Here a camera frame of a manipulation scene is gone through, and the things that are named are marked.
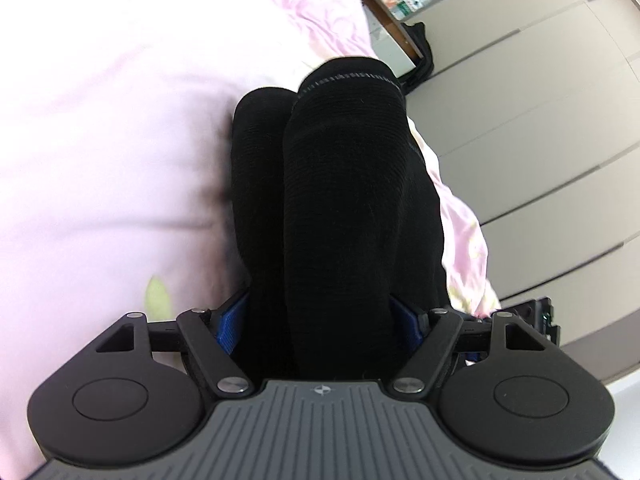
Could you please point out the clear plastic water bottle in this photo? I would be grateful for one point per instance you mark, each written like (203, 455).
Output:
(406, 6)

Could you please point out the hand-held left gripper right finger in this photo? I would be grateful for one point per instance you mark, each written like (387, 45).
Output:
(407, 322)

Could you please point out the beige wardrobe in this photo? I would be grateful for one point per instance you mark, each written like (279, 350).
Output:
(550, 135)

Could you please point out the brown wooden table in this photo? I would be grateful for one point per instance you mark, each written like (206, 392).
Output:
(385, 17)

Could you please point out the black sock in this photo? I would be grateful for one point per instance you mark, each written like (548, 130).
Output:
(340, 210)

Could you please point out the dark cloth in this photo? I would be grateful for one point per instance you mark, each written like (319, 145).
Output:
(420, 55)

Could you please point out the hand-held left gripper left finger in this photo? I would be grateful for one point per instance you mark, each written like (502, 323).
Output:
(232, 327)

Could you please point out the pink floral duvet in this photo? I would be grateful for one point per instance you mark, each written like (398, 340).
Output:
(125, 110)

